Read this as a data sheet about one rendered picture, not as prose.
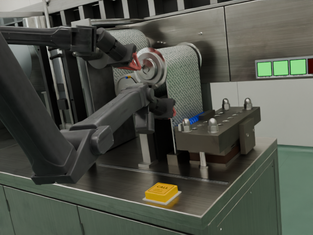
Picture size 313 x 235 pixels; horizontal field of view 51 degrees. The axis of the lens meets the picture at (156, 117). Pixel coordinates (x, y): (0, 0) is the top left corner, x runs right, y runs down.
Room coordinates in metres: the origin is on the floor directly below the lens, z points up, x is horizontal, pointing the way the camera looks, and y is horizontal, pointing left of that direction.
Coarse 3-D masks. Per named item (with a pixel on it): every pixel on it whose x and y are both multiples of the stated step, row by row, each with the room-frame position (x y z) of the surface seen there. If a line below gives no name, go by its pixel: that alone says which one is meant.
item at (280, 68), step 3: (273, 63) 1.22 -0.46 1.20; (276, 63) 1.22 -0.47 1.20; (279, 63) 1.21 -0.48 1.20; (282, 63) 1.21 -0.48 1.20; (285, 63) 1.20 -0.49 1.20; (276, 66) 1.22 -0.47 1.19; (279, 66) 1.21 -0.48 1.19; (282, 66) 1.21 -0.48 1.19; (285, 66) 1.20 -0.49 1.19; (276, 69) 1.22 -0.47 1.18; (279, 69) 1.21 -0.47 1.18; (282, 69) 1.21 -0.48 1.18; (285, 69) 1.20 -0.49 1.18; (276, 72) 1.22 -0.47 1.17; (279, 72) 1.21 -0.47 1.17; (282, 72) 1.21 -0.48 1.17; (285, 72) 1.20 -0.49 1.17
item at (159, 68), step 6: (144, 54) 1.17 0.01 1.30; (150, 54) 1.15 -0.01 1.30; (138, 60) 1.19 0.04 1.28; (156, 60) 1.14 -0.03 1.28; (156, 66) 1.14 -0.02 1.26; (162, 66) 1.14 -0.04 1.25; (138, 72) 1.19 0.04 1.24; (162, 72) 1.14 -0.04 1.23; (156, 78) 1.14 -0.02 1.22; (150, 84) 1.16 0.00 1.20
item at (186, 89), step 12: (192, 72) 1.28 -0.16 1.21; (168, 84) 1.14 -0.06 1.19; (180, 84) 1.20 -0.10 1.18; (192, 84) 1.27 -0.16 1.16; (168, 96) 1.14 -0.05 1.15; (180, 96) 1.20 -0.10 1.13; (192, 96) 1.27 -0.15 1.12; (180, 108) 1.19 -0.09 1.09; (192, 108) 1.26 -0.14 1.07; (180, 120) 1.18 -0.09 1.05
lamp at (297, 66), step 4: (296, 60) 1.18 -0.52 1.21; (300, 60) 1.17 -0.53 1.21; (304, 60) 1.16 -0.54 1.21; (292, 64) 1.18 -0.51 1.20; (296, 64) 1.18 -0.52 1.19; (300, 64) 1.17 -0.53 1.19; (304, 64) 1.16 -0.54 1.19; (292, 68) 1.19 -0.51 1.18; (296, 68) 1.18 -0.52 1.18; (300, 68) 1.17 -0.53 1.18; (304, 68) 1.16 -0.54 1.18; (292, 72) 1.19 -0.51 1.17; (296, 72) 1.18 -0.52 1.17; (300, 72) 1.17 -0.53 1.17; (304, 72) 1.16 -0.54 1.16
